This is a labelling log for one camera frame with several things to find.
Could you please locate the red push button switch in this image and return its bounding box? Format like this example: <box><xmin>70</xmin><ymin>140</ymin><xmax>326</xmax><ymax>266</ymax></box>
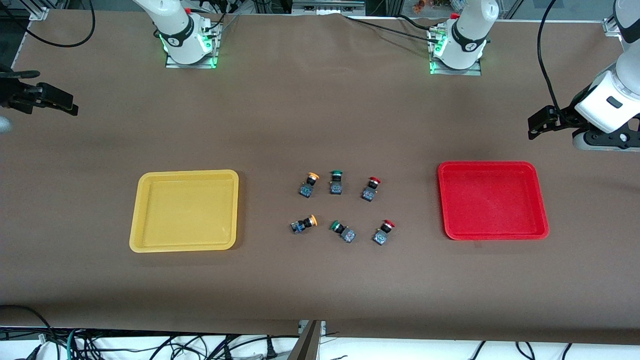
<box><xmin>372</xmin><ymin>219</ymin><xmax>396</xmax><ymax>246</ymax></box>
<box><xmin>361</xmin><ymin>176</ymin><xmax>382</xmax><ymax>203</ymax></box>

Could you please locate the yellow push button switch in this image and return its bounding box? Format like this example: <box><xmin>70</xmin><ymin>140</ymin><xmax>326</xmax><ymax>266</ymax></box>
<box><xmin>299</xmin><ymin>172</ymin><xmax>321</xmax><ymax>199</ymax></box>
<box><xmin>290</xmin><ymin>214</ymin><xmax>318</xmax><ymax>235</ymax></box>

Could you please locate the red plastic tray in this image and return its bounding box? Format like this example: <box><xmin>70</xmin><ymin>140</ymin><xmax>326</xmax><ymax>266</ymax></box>
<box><xmin>437</xmin><ymin>160</ymin><xmax>550</xmax><ymax>241</ymax></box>

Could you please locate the yellow plastic tray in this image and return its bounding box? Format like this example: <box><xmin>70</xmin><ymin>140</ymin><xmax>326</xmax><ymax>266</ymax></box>
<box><xmin>129</xmin><ymin>169</ymin><xmax>240</xmax><ymax>254</ymax></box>

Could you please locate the brown table mat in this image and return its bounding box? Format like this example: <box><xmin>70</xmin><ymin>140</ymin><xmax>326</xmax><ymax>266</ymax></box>
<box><xmin>0</xmin><ymin>10</ymin><xmax>640</xmax><ymax>346</ymax></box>

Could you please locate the grey metal box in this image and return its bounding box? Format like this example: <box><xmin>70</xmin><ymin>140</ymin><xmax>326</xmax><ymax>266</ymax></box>
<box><xmin>292</xmin><ymin>0</ymin><xmax>366</xmax><ymax>16</ymax></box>

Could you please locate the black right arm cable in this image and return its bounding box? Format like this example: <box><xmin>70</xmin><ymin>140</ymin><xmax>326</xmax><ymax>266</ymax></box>
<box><xmin>10</xmin><ymin>0</ymin><xmax>96</xmax><ymax>48</ymax></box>

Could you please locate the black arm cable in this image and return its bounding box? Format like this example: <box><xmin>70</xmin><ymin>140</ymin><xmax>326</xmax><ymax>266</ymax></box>
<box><xmin>537</xmin><ymin>0</ymin><xmax>561</xmax><ymax>117</ymax></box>
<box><xmin>10</xmin><ymin>0</ymin><xmax>96</xmax><ymax>48</ymax></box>

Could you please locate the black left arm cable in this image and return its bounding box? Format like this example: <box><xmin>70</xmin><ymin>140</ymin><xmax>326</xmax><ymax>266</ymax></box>
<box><xmin>537</xmin><ymin>0</ymin><xmax>561</xmax><ymax>117</ymax></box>

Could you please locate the aluminium frame profile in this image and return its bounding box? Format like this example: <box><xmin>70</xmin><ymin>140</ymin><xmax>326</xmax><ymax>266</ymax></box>
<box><xmin>602</xmin><ymin>15</ymin><xmax>623</xmax><ymax>37</ymax></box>
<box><xmin>29</xmin><ymin>0</ymin><xmax>51</xmax><ymax>21</ymax></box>

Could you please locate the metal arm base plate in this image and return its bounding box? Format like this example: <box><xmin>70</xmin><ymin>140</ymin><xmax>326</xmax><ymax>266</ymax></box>
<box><xmin>429</xmin><ymin>25</ymin><xmax>484</xmax><ymax>77</ymax></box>
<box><xmin>165</xmin><ymin>22</ymin><xmax>221</xmax><ymax>70</ymax></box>

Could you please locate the short black base cable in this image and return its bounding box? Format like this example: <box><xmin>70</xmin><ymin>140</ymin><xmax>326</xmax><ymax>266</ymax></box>
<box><xmin>397</xmin><ymin>14</ymin><xmax>443</xmax><ymax>30</ymax></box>

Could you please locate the long black base cable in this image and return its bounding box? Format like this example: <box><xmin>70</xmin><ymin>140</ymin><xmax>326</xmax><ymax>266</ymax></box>
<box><xmin>342</xmin><ymin>14</ymin><xmax>438</xmax><ymax>41</ymax></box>

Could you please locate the metal table post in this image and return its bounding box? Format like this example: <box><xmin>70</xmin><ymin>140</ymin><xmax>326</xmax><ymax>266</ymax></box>
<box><xmin>289</xmin><ymin>320</ymin><xmax>327</xmax><ymax>360</ymax></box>

